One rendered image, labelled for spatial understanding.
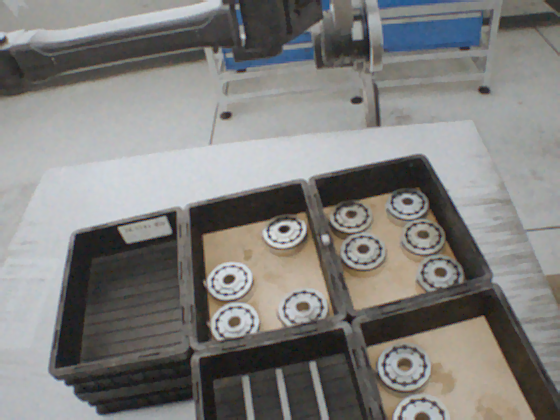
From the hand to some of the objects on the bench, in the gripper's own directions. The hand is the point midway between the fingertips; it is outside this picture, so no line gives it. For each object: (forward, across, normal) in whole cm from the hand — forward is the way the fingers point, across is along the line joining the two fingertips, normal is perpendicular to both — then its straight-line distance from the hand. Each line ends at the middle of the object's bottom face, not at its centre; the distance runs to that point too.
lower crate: (-23, -75, +2) cm, 79 cm away
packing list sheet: (+25, -76, -10) cm, 80 cm away
